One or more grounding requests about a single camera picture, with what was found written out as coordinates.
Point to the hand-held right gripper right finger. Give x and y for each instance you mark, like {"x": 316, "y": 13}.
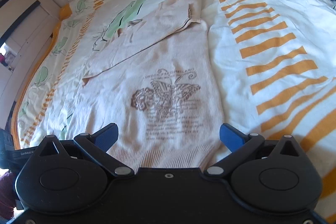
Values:
{"x": 229, "y": 137}

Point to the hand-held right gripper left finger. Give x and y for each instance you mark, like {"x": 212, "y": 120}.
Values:
{"x": 107, "y": 136}

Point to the beige knit sweater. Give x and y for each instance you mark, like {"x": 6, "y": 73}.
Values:
{"x": 168, "y": 56}

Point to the person's left forearm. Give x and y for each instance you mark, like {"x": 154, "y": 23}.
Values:
{"x": 6, "y": 192}

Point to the leaf print duvet cover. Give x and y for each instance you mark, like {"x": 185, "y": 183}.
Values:
{"x": 275, "y": 16}

